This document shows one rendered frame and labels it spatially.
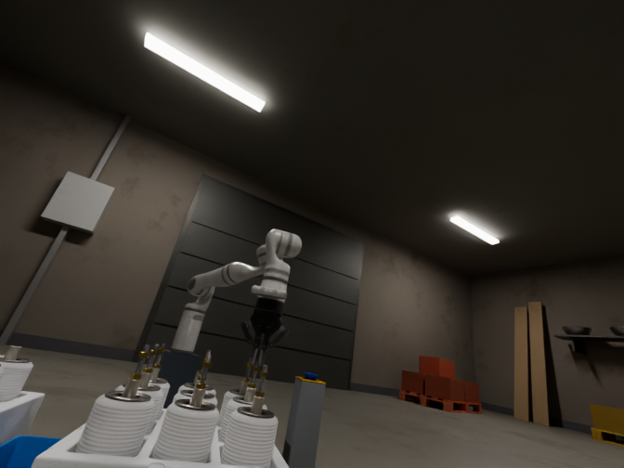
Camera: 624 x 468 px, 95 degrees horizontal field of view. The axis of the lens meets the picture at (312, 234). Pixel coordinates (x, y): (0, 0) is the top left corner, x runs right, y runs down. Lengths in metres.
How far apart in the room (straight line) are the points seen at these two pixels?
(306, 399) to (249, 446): 0.27
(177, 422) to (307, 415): 0.37
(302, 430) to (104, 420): 0.46
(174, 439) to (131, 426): 0.07
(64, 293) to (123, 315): 0.62
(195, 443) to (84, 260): 3.64
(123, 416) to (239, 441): 0.20
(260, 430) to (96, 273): 3.62
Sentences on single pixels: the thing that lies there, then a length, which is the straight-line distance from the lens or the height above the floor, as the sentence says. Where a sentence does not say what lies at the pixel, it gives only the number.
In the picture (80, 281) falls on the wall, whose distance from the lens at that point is 4.12.
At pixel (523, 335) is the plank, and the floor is 1.44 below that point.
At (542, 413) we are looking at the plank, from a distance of 6.83.
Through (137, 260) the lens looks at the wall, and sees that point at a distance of 4.13.
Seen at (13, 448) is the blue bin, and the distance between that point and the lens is 0.96.
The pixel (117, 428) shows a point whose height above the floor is 0.21.
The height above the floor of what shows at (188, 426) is 0.23.
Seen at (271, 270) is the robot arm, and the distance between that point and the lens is 0.79.
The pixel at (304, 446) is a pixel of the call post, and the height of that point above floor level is 0.17.
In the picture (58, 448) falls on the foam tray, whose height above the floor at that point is 0.18.
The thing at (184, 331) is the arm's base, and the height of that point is 0.39.
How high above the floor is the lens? 0.37
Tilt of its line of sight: 23 degrees up
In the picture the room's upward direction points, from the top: 10 degrees clockwise
